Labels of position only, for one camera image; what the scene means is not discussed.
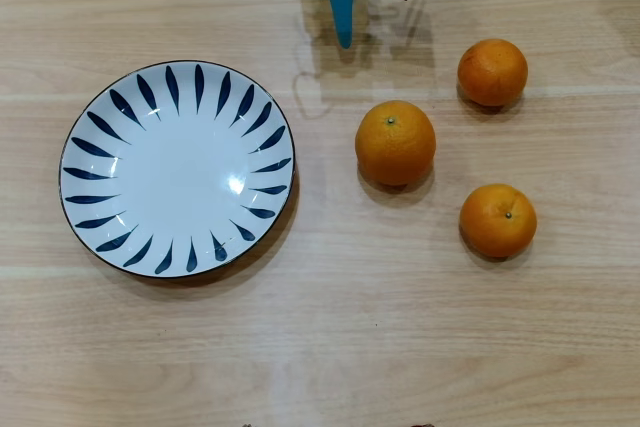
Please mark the large orange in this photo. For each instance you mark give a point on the large orange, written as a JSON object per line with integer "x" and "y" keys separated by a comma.
{"x": 395, "y": 144}

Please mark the small orange without stem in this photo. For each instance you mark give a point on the small orange without stem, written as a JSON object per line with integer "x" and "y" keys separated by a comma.
{"x": 492, "y": 72}

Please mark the small orange with green stem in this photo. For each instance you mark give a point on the small orange with green stem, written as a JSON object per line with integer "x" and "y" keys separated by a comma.
{"x": 497, "y": 222}

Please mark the white plate with blue strokes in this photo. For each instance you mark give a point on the white plate with blue strokes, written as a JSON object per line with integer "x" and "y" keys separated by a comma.
{"x": 175, "y": 182}

